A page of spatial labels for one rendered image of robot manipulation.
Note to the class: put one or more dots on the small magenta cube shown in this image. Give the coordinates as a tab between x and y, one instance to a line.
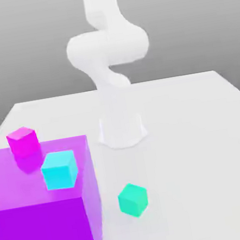
23	141

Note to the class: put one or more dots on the large purple box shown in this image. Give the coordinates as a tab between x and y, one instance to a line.
42	234

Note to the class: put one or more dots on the small teal cube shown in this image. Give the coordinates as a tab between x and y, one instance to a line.
132	200

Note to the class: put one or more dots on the small cyan cube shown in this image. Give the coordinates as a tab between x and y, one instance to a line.
58	172

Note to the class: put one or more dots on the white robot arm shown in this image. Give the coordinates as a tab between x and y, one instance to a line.
107	47

